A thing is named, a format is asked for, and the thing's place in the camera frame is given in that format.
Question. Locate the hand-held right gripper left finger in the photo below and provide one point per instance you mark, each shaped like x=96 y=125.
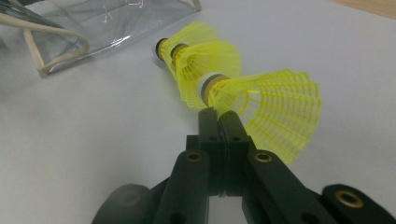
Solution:
x=208 y=130

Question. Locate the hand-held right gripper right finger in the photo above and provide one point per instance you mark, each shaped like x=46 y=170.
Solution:
x=233 y=137

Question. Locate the yellow shuttlecock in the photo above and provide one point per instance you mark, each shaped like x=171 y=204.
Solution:
x=280 y=112
x=211 y=62
x=193 y=32

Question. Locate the clear plastic bag beige trim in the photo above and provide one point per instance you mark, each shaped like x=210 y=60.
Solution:
x=102 y=25

